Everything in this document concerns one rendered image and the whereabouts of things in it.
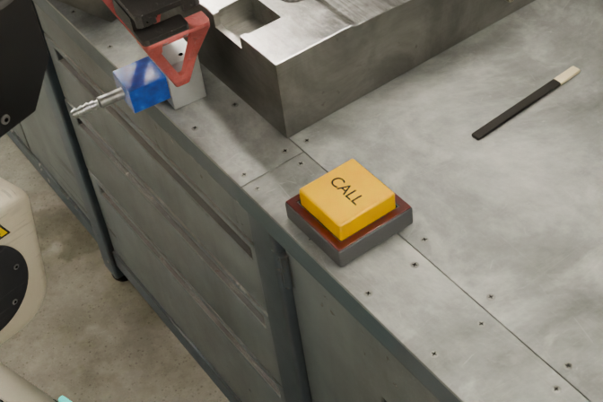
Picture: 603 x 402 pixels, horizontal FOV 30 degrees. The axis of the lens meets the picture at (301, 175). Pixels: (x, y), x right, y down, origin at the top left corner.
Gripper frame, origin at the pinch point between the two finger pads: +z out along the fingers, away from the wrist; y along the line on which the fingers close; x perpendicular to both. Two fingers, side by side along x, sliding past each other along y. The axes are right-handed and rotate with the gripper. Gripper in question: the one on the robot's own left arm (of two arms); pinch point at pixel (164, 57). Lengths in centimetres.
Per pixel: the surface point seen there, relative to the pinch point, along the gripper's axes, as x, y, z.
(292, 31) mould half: -9.8, -9.7, -4.2
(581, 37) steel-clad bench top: -37.8, -17.6, 5.0
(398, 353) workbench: -1.8, -38.4, 7.6
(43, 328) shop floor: 18, 53, 84
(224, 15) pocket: -6.4, -2.0, -3.3
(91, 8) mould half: 1.4, 18.1, 3.5
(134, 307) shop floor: 3, 48, 84
